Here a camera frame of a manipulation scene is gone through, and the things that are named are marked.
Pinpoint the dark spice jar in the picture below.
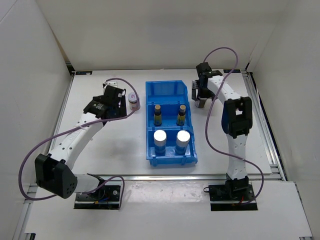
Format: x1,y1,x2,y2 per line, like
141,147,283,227
195,97,207,109
127,92,141,111

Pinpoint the yellow label sauce bottle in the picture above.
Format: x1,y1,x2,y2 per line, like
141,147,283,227
153,104,162,126
176,104,186,126

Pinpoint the white bead shaker jar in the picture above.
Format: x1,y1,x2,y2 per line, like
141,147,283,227
153,129,167,155
175,130,191,155

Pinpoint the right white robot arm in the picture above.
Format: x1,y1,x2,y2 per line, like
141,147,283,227
191,62,253,200

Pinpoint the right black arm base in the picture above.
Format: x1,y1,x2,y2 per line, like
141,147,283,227
203,184,258,212

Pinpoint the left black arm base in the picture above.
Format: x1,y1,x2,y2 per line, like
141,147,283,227
73,180,123,210

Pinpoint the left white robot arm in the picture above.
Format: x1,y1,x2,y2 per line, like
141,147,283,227
34,85,127,200

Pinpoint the blue three-compartment plastic bin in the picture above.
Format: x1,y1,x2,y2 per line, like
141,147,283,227
145,80,198,166

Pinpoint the right blue corner label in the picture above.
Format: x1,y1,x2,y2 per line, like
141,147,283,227
223,69,241,74

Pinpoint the blue corner label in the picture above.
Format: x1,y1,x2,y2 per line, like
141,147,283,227
75,71,93,76
223,69,241,74

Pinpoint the left blue corner label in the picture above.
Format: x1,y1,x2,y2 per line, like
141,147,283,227
75,71,93,76

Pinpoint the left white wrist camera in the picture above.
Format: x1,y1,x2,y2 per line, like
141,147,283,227
102,80,118,88

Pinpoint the left aluminium rail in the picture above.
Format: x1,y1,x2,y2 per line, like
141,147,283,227
34,72,75,186

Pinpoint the aluminium rail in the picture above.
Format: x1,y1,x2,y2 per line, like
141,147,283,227
241,70,287,181
34,72,75,186
99,174,228,182

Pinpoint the front aluminium rail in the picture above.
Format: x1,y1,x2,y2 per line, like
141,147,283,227
99,174,228,182

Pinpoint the right aluminium rail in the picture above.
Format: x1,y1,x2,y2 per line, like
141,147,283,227
241,70,287,181

